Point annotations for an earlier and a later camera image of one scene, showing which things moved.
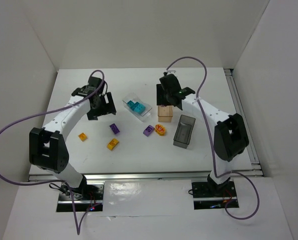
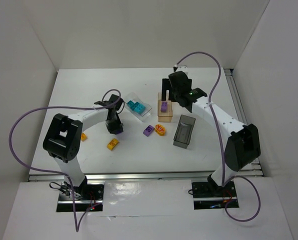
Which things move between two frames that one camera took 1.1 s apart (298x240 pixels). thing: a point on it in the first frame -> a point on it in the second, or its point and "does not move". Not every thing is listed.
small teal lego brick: x=130 y=103 does not move
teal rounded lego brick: x=140 y=108 does not move
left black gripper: x=105 y=105 -> x=114 y=126
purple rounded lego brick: x=148 y=130 does not move
